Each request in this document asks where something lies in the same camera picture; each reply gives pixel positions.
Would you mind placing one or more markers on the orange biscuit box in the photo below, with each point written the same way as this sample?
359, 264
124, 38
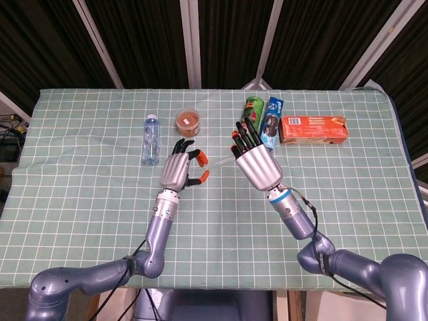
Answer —
314, 130

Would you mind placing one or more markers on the grey robot torso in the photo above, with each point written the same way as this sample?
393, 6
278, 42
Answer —
207, 307

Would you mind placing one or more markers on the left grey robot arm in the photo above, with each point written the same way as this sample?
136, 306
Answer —
157, 234

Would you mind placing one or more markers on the green checkered tablecloth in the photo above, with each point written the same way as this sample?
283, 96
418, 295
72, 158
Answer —
227, 227

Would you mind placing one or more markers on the green chips can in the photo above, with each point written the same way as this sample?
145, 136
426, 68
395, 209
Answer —
254, 108

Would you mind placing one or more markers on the black electronic device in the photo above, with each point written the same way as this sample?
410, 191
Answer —
10, 147

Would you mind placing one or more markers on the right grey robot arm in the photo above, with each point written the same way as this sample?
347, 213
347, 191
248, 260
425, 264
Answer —
301, 224

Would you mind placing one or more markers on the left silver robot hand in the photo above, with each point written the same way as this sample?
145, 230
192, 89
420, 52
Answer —
175, 170

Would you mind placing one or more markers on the clear plastic water bottle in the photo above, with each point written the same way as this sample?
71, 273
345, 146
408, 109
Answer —
151, 143

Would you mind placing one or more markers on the white metal frame post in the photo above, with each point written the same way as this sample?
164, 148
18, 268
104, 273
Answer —
374, 47
100, 47
269, 43
191, 43

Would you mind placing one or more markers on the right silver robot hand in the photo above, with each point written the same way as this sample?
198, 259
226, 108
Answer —
259, 167

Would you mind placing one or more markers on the blue cookie box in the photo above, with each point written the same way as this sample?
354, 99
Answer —
272, 127

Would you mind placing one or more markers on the dark pleated curtain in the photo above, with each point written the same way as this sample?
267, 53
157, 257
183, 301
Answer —
150, 40

